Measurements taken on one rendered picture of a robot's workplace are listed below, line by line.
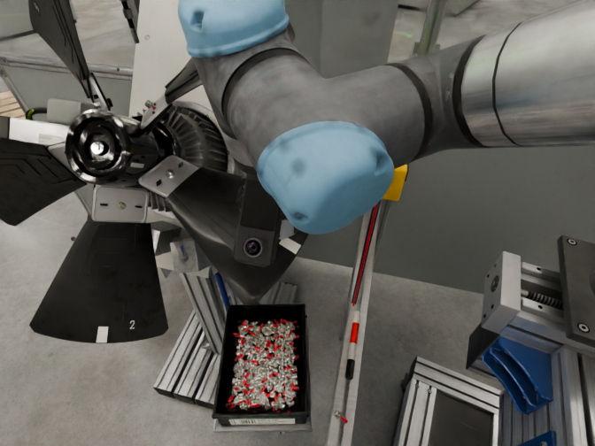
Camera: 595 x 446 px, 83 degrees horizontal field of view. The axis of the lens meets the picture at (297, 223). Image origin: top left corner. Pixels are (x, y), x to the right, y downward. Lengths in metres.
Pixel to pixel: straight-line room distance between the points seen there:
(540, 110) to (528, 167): 1.21
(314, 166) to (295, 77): 0.07
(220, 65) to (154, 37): 0.71
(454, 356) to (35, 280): 2.16
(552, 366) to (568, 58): 0.65
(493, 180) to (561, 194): 0.24
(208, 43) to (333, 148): 0.12
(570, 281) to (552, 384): 0.18
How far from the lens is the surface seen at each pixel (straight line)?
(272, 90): 0.22
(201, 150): 0.71
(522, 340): 0.79
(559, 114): 0.22
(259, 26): 0.25
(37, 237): 2.56
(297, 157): 0.19
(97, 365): 1.86
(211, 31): 0.25
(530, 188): 1.49
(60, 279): 0.71
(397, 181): 0.79
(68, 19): 0.72
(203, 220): 0.56
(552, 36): 0.23
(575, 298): 0.73
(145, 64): 0.96
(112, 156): 0.61
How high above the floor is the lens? 1.52
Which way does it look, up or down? 46 degrees down
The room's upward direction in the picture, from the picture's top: straight up
